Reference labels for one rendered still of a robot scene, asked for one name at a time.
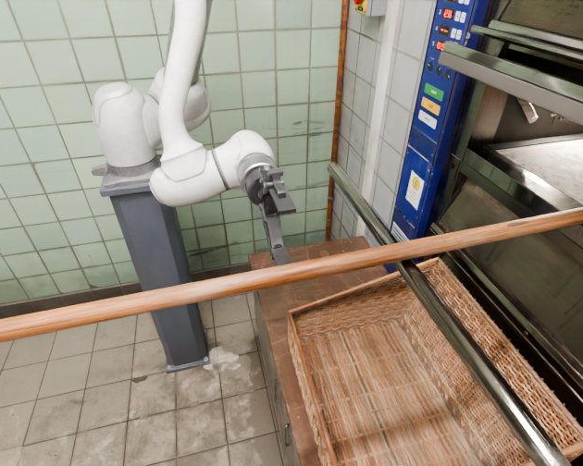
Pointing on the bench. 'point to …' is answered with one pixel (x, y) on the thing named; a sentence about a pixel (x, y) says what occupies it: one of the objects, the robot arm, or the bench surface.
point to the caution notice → (415, 190)
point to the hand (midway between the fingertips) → (286, 240)
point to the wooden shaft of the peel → (272, 276)
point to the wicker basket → (299, 330)
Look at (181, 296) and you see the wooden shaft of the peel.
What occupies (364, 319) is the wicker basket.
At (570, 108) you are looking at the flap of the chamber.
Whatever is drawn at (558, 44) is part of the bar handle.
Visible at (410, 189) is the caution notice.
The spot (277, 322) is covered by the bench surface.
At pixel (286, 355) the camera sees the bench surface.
